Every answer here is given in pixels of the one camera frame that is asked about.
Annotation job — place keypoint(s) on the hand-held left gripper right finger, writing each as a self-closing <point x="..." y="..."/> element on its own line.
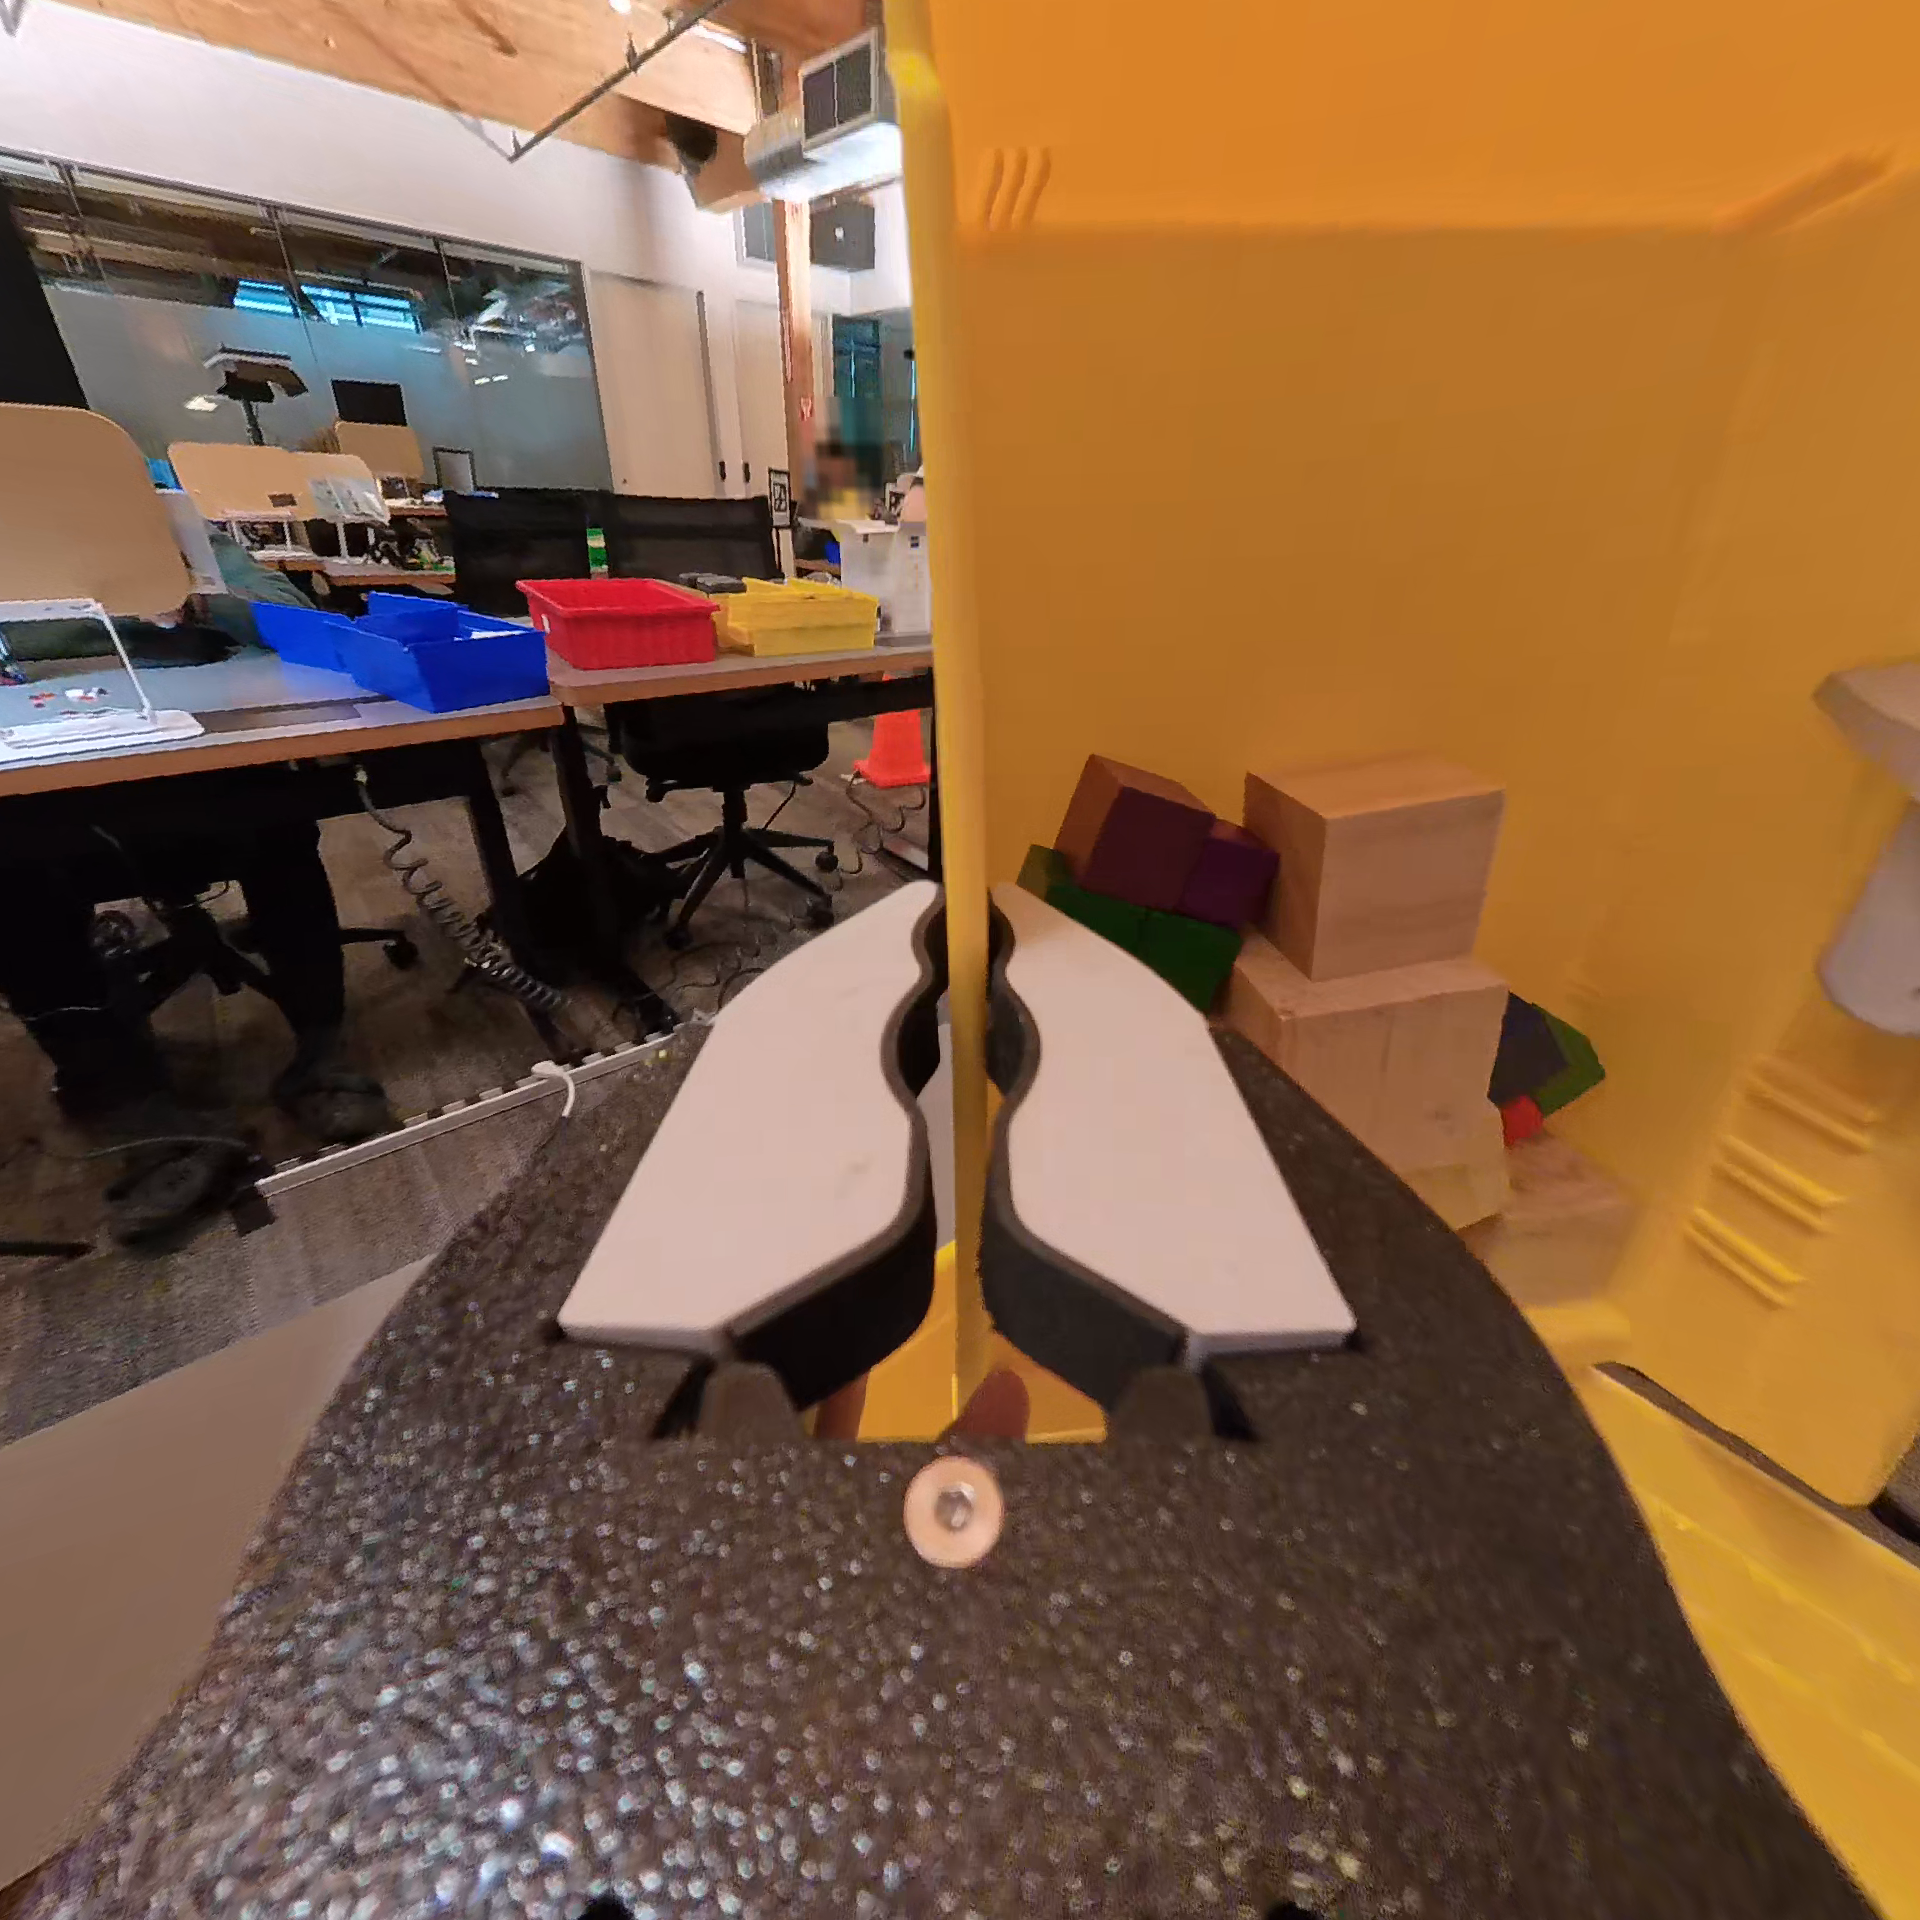
<point x="1139" y="1140"/>

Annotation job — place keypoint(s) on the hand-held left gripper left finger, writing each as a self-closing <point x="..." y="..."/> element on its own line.
<point x="765" y="1140"/>

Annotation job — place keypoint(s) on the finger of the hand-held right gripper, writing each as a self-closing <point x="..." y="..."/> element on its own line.
<point x="1882" y="913"/>

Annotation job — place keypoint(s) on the pile of wooden cubes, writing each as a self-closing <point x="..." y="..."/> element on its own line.
<point x="1379" y="871"/>

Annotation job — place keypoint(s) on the black office chair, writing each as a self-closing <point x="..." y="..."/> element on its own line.
<point x="719" y="750"/>

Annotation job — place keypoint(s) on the orange traffic cone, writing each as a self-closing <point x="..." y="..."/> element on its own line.
<point x="900" y="754"/>

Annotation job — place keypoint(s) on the small yellow plastic bin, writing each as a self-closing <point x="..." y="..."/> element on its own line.
<point x="795" y="585"/>
<point x="802" y="626"/>

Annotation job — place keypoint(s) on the red plastic bin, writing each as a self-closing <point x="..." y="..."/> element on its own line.
<point x="624" y="623"/>

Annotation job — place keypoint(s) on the white machine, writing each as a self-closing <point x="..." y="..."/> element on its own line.
<point x="884" y="579"/>

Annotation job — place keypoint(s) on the blue plastic bin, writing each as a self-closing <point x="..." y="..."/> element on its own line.
<point x="443" y="660"/>
<point x="310" y="629"/>

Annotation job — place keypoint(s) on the black mesh chair back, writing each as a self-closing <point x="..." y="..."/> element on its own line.
<point x="516" y="548"/>

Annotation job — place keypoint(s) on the white clear stand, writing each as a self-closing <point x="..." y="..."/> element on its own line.
<point x="90" y="721"/>

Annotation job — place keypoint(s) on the black tripod stand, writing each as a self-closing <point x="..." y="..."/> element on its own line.
<point x="251" y="392"/>

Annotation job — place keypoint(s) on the light wood chair back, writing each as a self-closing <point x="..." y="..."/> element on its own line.
<point x="81" y="511"/>

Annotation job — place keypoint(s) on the ceiling air unit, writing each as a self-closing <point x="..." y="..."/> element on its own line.
<point x="840" y="105"/>

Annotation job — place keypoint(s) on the wooden post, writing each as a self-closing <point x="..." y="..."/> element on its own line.
<point x="795" y="344"/>

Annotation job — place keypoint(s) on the black wall speaker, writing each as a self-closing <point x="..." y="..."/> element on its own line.
<point x="840" y="236"/>

